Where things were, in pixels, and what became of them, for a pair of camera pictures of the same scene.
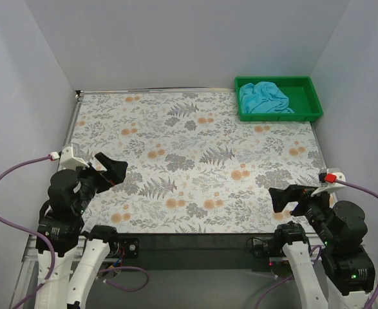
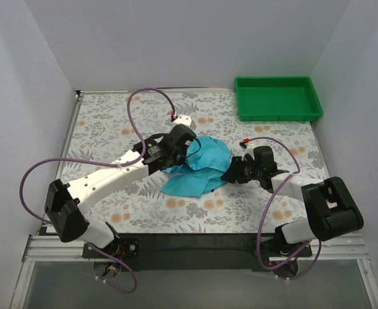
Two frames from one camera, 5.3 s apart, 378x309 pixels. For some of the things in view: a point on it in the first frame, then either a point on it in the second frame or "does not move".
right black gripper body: [299, 199] -> [234, 169]
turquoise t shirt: [263, 98] -> [207, 159]
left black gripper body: [98, 175] -> [178, 156]
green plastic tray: [302, 98] does not move
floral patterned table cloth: [192, 168] does not move
